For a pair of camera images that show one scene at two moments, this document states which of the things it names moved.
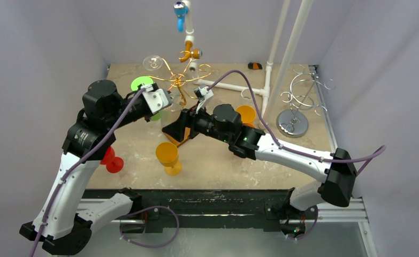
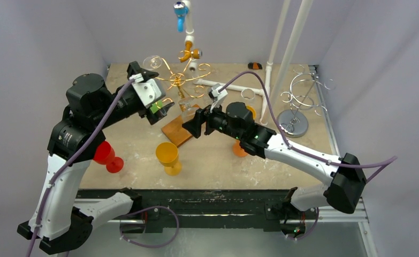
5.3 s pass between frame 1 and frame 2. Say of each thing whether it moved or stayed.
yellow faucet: stayed
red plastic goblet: stayed
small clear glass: moved
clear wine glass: stayed
